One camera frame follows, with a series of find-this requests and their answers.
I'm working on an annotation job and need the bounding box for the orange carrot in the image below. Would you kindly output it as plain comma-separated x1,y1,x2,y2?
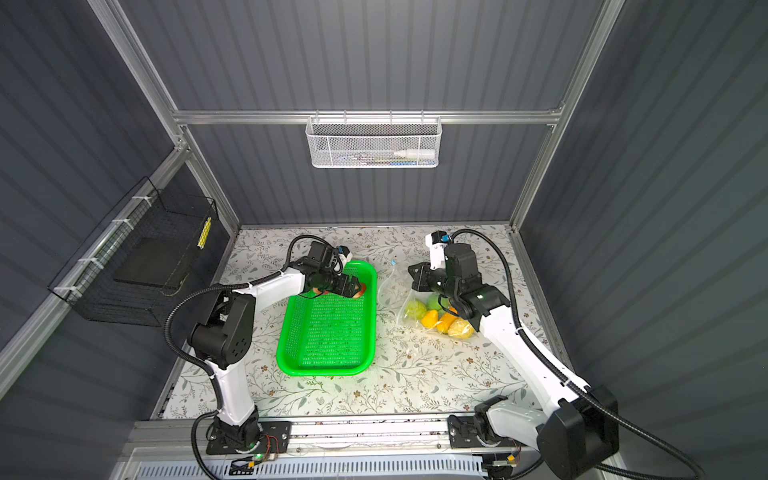
434,312,458,334

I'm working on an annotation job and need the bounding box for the small yellow lemon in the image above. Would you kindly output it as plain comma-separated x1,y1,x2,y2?
420,310,440,329

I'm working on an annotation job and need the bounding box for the clear zip top bag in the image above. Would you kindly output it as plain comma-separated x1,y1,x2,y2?
377,260,476,340

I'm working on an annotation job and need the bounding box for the green custard apple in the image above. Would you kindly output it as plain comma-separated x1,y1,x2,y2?
404,299,428,321

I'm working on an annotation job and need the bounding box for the red apple slice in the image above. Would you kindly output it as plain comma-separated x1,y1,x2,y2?
352,284,367,299

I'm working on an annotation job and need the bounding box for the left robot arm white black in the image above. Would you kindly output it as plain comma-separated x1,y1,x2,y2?
187,235,365,451

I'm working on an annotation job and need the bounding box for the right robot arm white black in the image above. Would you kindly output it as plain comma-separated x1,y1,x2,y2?
408,231,619,479

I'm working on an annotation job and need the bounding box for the green plastic basket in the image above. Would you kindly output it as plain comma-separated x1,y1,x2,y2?
276,261,378,377

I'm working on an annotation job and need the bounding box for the yellow tag on basket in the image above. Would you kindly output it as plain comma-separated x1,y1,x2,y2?
196,217,212,250

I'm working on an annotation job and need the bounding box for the white tube in basket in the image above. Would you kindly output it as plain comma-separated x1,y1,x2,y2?
393,149,438,162

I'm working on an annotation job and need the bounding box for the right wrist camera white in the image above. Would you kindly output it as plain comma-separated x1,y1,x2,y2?
425,230,452,270

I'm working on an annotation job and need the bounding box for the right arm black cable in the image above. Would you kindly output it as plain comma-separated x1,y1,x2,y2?
446,227,706,480

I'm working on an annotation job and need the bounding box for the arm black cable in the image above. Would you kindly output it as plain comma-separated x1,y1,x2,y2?
163,233,337,480
446,227,706,480

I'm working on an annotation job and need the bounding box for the white wire wall basket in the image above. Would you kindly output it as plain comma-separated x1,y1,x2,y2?
305,118,443,169

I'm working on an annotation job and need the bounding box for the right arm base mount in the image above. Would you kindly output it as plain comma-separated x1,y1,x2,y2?
447,414,524,449

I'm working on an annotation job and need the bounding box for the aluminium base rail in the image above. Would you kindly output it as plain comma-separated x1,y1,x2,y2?
119,410,613,463

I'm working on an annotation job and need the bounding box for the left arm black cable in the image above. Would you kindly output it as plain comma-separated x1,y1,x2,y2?
163,233,337,480

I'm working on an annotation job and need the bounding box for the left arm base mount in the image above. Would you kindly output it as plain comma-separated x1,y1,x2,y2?
205,417,293,455

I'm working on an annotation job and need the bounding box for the black wire wall basket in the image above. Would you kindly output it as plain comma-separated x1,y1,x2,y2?
48,178,220,327

